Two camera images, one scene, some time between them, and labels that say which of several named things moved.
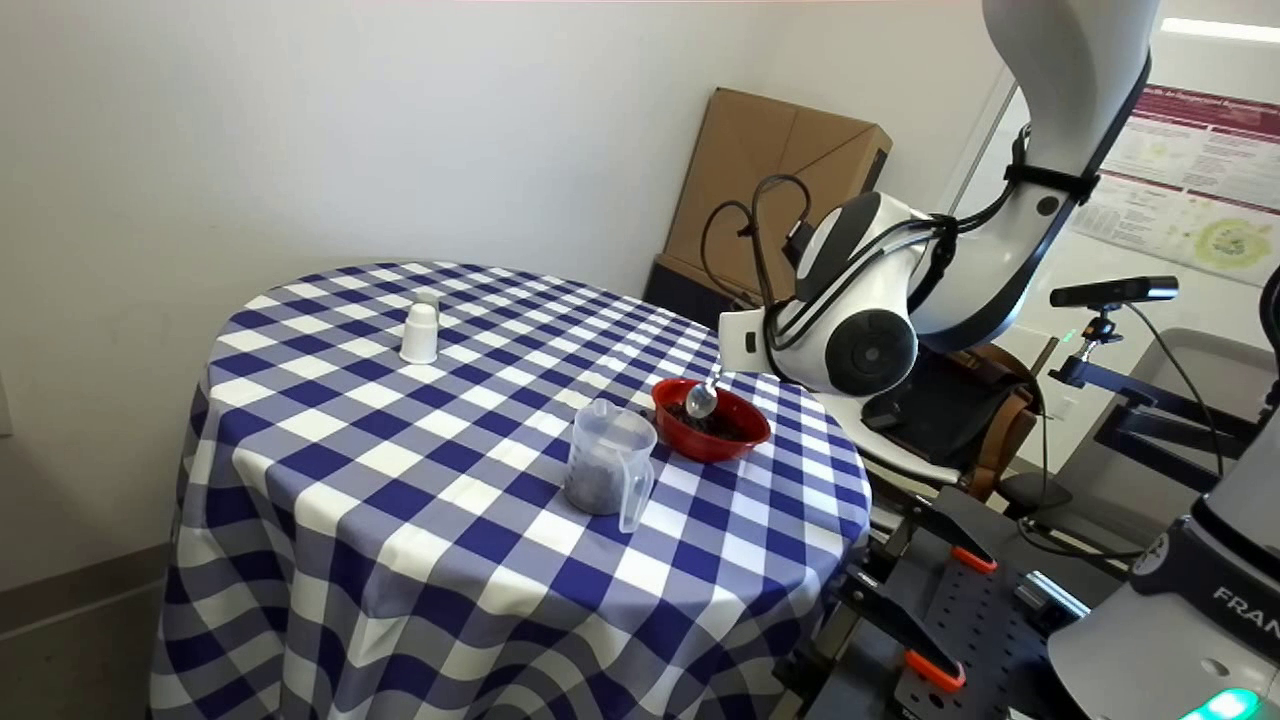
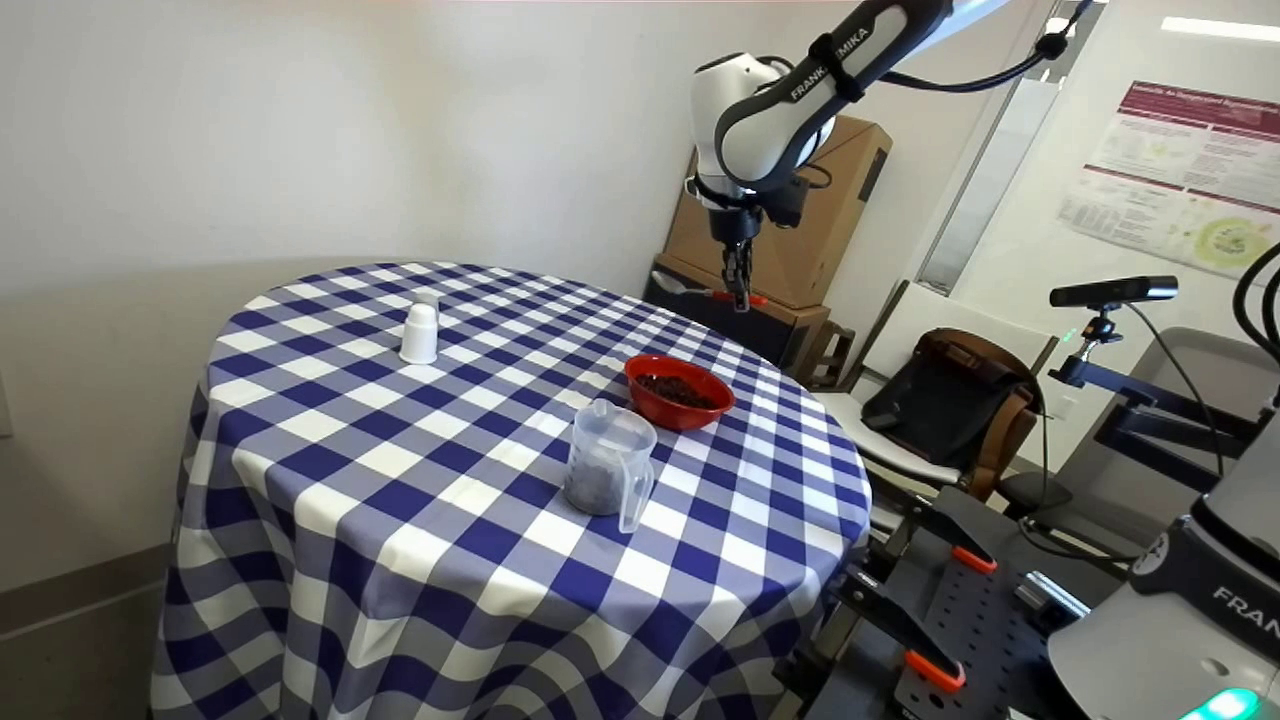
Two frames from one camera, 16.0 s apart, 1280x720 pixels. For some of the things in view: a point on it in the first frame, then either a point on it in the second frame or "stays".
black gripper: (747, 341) -> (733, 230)
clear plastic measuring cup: (610, 467) stays
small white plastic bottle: (421, 338) stays
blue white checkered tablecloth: (425, 490) stays
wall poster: (1193, 177) stays
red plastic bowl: (731, 429) -> (676, 394)
